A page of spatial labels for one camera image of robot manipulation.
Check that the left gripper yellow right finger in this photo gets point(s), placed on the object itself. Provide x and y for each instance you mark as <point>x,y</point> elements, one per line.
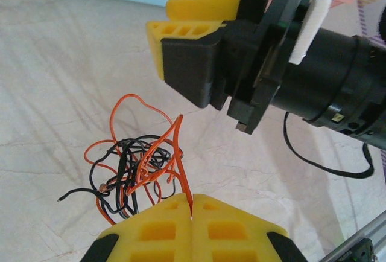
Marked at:
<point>235,244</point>

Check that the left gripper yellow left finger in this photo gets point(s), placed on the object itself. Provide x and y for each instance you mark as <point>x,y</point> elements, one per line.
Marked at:
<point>150,244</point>

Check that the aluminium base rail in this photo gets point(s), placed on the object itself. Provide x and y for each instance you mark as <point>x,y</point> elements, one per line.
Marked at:
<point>346,238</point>

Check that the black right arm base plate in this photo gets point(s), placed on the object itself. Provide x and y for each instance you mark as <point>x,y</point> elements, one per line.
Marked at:
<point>365,251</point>

